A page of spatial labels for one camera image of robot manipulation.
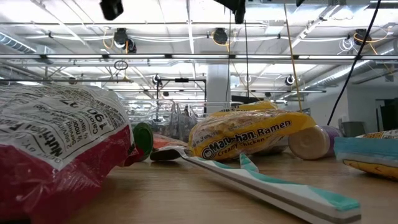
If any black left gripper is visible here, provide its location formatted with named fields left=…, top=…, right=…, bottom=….
left=99, top=0, right=124, bottom=21

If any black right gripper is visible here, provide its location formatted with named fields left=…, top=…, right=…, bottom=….
left=213, top=0, right=247, bottom=25

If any yellow Maruchan ramen packet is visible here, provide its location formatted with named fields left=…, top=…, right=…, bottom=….
left=187, top=100, right=318, bottom=162

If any white pillar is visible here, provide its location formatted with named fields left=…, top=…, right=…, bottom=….
left=206, top=63, right=231, bottom=113

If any green spice jar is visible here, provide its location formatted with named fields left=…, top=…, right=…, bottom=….
left=132, top=121, right=154, bottom=162

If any orange snack packet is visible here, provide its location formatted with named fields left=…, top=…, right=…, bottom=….
left=152, top=133, right=188, bottom=151

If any red ramen packet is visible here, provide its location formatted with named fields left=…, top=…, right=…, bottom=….
left=0, top=83, right=140, bottom=224

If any purple label spice jar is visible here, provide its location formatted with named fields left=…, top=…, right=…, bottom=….
left=287, top=124, right=343, bottom=161

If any grey chair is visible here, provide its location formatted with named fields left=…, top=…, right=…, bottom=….
left=340, top=120, right=370, bottom=138

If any blue ramen packet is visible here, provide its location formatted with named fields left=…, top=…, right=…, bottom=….
left=333, top=129, right=398, bottom=182

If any yellow cable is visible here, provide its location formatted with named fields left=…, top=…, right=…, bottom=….
left=282, top=2, right=303, bottom=113

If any silver ceiling duct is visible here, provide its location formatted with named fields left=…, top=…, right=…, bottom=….
left=0, top=30, right=56, bottom=65
left=306, top=40, right=398, bottom=91

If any slanted black cable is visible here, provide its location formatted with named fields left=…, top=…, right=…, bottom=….
left=326, top=0, right=382, bottom=126

